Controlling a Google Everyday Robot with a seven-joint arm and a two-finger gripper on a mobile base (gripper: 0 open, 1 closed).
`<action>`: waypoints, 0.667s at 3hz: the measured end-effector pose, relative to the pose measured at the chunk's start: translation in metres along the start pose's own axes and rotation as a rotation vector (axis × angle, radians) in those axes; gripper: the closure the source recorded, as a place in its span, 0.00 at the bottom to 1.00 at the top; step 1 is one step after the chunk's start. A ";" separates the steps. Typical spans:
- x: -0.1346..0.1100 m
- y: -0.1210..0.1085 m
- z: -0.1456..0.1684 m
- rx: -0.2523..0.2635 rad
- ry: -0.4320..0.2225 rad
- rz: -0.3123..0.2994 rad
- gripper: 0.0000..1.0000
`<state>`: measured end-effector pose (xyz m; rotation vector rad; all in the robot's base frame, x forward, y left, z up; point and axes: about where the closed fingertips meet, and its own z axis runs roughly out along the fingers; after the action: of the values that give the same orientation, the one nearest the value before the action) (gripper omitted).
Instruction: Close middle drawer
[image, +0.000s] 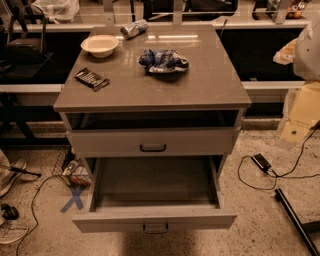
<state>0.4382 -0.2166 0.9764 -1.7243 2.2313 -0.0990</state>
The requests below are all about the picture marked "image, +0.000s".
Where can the black chair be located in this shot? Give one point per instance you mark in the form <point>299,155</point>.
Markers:
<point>25,54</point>

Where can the dark chocolate bar wrapper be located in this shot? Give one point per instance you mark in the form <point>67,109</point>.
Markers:
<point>91,79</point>

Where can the grey drawer cabinet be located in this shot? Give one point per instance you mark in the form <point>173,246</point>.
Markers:
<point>208,95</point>

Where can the black small floor object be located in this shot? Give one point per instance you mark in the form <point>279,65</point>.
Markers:
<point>9,212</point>

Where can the white sandal shoe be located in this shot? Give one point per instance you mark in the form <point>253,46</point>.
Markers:
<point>11,231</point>

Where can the white sneaker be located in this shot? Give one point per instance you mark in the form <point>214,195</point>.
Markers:
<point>7,177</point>

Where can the blue crumpled chip bag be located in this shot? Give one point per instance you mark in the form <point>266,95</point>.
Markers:
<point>163,61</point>

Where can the black floor stand leg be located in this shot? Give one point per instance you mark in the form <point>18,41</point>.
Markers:
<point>304,229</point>

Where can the black power adapter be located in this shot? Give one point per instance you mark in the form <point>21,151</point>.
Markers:
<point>261,162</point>

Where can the silver soda can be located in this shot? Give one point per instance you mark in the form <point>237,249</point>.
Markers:
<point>134,29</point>

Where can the wire basket with snacks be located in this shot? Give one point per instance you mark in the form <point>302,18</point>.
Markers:
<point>70,169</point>

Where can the grey drawer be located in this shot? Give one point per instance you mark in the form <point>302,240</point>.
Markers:
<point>154,195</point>
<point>153,142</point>

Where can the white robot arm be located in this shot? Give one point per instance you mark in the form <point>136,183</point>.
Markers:
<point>304,53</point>

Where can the white bowl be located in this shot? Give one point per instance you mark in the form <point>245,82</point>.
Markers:
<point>100,46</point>

